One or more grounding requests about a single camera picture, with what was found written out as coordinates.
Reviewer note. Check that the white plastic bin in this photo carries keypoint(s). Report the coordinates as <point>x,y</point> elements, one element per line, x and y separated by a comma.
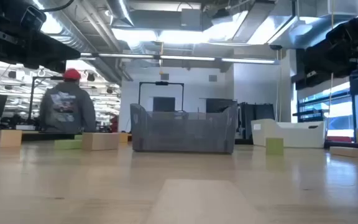
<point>300,135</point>

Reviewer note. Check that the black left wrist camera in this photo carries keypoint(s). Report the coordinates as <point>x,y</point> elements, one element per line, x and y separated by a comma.
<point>33,18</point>

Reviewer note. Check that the grey translucent plastic bin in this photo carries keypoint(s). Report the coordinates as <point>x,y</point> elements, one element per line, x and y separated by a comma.
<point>182,137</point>

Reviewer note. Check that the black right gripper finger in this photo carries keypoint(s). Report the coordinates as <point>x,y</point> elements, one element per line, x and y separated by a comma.
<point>319,74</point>
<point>317,51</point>

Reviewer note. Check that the person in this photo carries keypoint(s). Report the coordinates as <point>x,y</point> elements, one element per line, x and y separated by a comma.
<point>67,109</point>

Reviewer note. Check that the green wooden block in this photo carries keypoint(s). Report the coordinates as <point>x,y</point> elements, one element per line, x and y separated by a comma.
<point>78,137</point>
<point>67,144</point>
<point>274,146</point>

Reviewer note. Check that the red chair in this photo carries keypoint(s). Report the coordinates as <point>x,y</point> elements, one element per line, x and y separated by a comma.
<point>114,124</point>

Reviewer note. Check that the long ceiling light strip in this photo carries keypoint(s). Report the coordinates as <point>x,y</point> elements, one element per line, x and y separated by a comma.
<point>185,58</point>

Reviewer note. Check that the black cabinet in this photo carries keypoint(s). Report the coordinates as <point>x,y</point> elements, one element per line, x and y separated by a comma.
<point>256,118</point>

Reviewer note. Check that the natural wooden block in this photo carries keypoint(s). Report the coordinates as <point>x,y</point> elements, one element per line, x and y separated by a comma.
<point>350,152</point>
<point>10,138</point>
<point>100,142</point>

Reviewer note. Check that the black shelf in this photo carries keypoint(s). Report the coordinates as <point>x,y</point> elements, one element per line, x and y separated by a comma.
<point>309,114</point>

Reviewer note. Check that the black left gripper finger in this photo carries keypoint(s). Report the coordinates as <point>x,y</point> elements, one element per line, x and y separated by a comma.
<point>61,51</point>
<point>48,67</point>

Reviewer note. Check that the black stand frame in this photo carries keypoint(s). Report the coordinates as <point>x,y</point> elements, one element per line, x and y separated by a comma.
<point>161,83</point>
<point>31,99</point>

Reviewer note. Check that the silver round air duct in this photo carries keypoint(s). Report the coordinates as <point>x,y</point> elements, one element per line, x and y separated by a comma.
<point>73,34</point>

